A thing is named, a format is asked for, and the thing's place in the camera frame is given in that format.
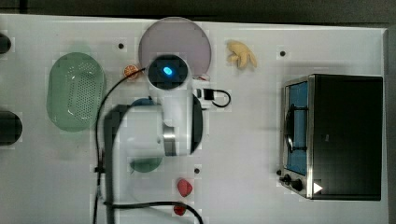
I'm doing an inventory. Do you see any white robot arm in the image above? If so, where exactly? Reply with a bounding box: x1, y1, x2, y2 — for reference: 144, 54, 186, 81
103, 54, 204, 224

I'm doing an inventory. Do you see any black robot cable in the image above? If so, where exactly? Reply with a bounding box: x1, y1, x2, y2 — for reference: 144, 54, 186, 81
92, 66, 205, 224

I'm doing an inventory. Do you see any small red strawberry toy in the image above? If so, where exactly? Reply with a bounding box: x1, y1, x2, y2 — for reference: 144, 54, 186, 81
173, 204, 187, 217

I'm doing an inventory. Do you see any black toaster oven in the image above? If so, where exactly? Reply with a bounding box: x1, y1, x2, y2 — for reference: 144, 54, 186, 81
276, 74, 384, 201

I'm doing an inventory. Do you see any blue cup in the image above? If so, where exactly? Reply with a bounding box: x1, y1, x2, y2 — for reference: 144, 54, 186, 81
132, 98, 155, 106

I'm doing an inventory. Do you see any green perforated colander basket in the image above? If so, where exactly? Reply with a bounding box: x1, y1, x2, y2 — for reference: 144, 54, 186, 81
47, 52, 106, 132

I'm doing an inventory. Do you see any orange slice toy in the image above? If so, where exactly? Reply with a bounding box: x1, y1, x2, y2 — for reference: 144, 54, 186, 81
123, 64, 140, 80

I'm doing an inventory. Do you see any purple round plate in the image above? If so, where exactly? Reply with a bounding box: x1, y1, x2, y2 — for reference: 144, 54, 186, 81
138, 17, 212, 77

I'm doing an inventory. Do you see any large red strawberry toy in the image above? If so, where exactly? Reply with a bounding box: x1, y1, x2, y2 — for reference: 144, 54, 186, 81
177, 178, 193, 197

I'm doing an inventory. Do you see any yellow banana bunch toy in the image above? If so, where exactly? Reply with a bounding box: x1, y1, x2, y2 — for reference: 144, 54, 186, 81
227, 40, 257, 69

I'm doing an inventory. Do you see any green cup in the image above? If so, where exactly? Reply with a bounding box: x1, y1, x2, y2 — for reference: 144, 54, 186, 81
129, 158, 163, 173

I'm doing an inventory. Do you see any black cylinder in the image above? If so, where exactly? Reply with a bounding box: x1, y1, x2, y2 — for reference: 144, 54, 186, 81
0, 34, 12, 54
0, 111, 22, 146

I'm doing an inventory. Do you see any black cylinder lower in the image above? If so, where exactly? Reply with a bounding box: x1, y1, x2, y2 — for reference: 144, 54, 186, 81
0, 111, 22, 146

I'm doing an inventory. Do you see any black cylinder upper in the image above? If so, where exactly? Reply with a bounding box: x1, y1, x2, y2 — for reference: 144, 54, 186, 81
0, 34, 12, 54

